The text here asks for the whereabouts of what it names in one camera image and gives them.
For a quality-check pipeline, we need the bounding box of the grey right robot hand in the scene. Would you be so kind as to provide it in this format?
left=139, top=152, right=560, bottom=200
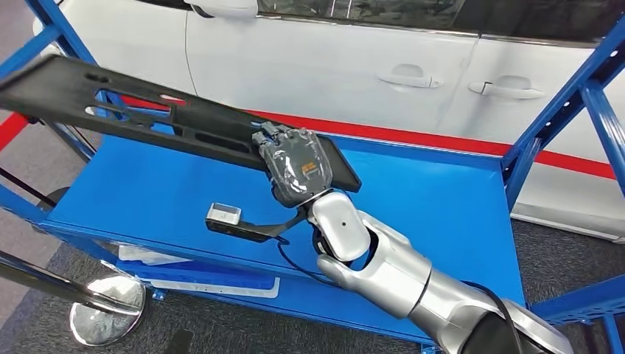
left=251, top=122, right=334, bottom=209

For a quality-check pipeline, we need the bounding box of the long black plastic part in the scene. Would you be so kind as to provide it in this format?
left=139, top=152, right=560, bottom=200
left=0, top=53, right=363, bottom=194

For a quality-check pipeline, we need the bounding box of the blue metal shelf rack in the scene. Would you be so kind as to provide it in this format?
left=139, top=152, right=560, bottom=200
left=0, top=0, right=625, bottom=354

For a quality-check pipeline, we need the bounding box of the white car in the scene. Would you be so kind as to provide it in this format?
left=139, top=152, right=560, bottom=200
left=31, top=0, right=625, bottom=243

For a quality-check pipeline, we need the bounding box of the red barrier belt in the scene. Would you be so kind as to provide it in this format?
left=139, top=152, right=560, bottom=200
left=0, top=95, right=616, bottom=181

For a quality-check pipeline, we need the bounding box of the black robot foot plate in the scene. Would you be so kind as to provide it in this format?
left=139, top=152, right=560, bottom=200
left=163, top=330, right=194, bottom=354

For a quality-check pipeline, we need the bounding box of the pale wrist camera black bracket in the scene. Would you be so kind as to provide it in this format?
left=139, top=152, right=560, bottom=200
left=205, top=202, right=309, bottom=244

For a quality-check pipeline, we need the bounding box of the thin black camera cable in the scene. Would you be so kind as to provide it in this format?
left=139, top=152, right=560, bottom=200
left=276, top=237, right=343, bottom=289

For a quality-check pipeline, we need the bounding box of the chrome stanchion post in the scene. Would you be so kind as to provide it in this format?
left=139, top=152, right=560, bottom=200
left=0, top=250, right=147, bottom=348

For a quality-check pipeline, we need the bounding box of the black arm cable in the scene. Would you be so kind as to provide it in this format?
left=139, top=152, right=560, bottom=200
left=461, top=280, right=526, bottom=354

